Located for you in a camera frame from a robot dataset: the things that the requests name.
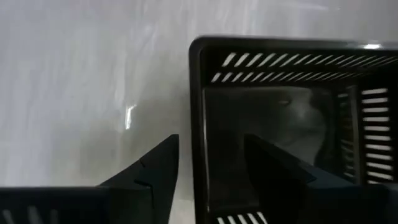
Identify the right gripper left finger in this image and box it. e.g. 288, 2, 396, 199
98, 133, 180, 224

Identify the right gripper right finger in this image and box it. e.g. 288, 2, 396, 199
243, 133, 317, 224

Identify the black slotted plastic basket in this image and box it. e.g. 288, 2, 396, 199
188, 35, 398, 224

